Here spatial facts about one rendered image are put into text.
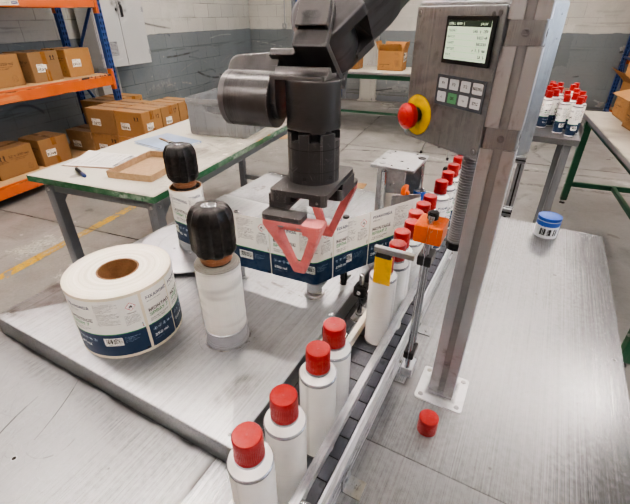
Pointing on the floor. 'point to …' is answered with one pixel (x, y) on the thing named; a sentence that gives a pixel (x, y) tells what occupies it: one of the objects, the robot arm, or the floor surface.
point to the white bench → (210, 161)
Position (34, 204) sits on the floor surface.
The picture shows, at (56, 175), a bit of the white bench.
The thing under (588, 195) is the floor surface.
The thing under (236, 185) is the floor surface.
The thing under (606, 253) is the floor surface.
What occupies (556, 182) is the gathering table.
